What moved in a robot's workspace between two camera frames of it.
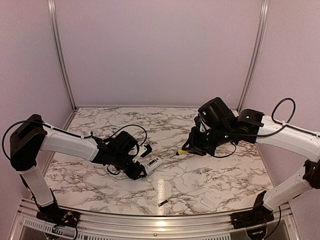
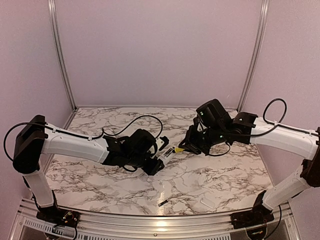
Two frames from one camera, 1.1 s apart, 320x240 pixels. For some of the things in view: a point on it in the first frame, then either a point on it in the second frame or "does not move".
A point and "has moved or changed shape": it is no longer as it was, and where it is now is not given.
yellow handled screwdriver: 180,152 has moved or changed shape
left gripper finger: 135,176 → 151,172
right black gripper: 194,146 does not move
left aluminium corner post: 52,7 does not move
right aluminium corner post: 263,28 does not move
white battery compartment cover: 207,202 does not move
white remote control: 152,164 has moved or changed shape
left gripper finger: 141,169 → 160,165
